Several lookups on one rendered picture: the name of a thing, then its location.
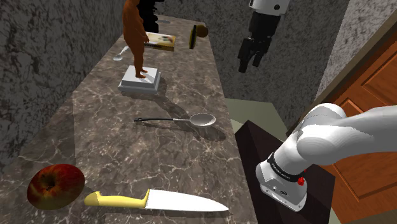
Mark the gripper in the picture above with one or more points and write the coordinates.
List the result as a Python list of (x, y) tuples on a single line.
[(263, 26)]

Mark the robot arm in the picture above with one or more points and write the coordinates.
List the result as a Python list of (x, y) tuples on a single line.
[(325, 139)]

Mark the yellow and brown round brush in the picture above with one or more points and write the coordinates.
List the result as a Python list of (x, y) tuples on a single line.
[(193, 37)]

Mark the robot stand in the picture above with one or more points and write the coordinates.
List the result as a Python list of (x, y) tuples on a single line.
[(257, 145)]

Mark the black upright object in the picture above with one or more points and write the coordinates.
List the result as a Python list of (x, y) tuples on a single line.
[(150, 15)]

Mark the brown figure on white base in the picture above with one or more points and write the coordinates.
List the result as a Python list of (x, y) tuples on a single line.
[(133, 31)]

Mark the brown wooden door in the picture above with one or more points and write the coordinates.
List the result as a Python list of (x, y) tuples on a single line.
[(372, 102)]

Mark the small grey spoon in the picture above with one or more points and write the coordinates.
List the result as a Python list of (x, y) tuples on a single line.
[(118, 57)]

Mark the red apple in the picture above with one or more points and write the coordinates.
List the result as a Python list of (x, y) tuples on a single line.
[(55, 186)]

